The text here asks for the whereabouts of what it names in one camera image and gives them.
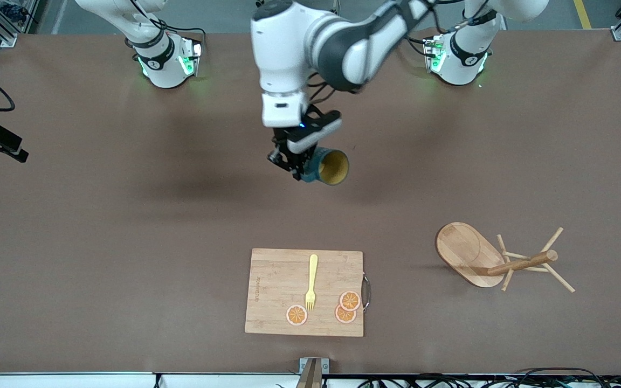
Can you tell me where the yellow plastic fork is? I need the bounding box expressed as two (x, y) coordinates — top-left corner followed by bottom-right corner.
(305, 254), (319, 312)

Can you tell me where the dark teal cup yellow inside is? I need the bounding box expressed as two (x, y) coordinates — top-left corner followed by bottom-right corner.
(301, 147), (350, 186)

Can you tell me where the wooden mug tree rack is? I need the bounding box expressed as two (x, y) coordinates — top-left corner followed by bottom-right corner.
(436, 221), (576, 293)

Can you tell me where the bamboo cutting board metal handle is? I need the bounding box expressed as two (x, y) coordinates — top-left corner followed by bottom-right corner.
(245, 248), (371, 338)

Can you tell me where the grey metal mounting bracket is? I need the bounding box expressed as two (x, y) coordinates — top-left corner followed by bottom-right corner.
(299, 357), (330, 374)

